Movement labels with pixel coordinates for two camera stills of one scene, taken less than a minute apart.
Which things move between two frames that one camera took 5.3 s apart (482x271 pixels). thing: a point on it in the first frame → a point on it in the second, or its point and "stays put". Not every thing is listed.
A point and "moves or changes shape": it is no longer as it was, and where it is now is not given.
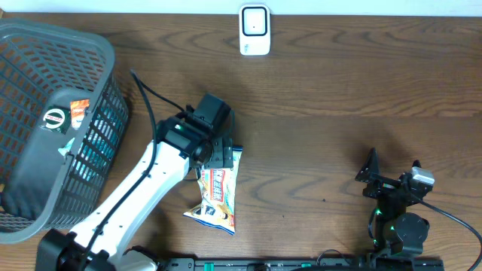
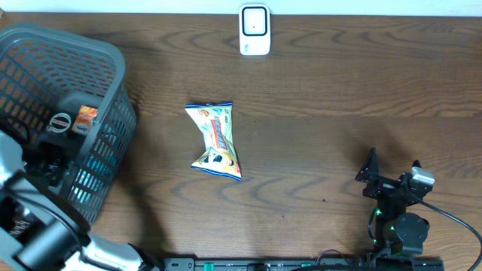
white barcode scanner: [254, 29] stays put
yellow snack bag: [217, 208] moves or changes shape
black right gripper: [368, 174] stays put
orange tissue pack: [77, 111] → [85, 116]
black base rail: [305, 263] stays put
